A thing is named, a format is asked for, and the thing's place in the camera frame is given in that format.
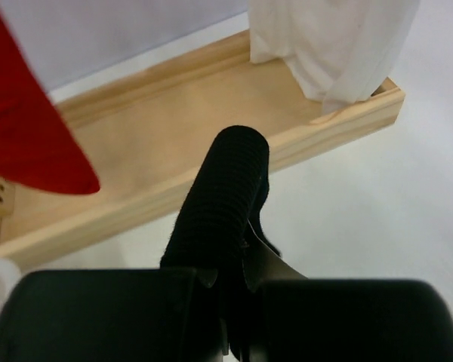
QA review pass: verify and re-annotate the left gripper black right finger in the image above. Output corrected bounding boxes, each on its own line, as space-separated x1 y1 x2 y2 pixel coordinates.
243 227 453 361

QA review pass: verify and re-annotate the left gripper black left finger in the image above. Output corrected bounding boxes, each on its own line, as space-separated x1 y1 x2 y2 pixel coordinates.
0 268 227 361

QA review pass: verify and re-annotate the black striped sock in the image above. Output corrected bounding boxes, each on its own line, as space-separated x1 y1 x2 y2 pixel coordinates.
156 125 279 361

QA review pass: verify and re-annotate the red sock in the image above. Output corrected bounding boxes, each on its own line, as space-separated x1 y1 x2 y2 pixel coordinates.
0 15 100 195

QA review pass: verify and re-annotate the wooden clothes rack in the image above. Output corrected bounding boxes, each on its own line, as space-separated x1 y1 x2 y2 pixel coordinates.
0 32 405 270

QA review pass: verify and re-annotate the white cloth garment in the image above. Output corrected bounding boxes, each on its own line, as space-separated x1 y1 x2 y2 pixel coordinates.
248 0 420 114

